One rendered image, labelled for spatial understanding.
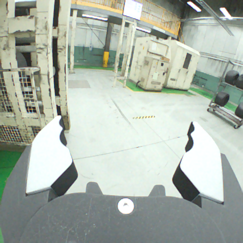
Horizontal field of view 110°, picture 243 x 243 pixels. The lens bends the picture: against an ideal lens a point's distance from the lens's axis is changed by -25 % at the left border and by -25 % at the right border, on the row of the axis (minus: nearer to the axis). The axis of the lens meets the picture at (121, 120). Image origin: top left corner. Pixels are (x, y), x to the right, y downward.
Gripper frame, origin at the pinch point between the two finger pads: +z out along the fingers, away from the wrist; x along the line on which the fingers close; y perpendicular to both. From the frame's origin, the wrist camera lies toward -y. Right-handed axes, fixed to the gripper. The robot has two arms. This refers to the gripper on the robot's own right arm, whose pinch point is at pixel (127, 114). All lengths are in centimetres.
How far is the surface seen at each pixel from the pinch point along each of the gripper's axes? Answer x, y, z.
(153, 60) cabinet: 91, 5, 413
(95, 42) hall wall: -247, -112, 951
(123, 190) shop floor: 2, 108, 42
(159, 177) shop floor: 44, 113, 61
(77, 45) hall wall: -370, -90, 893
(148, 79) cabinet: 79, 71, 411
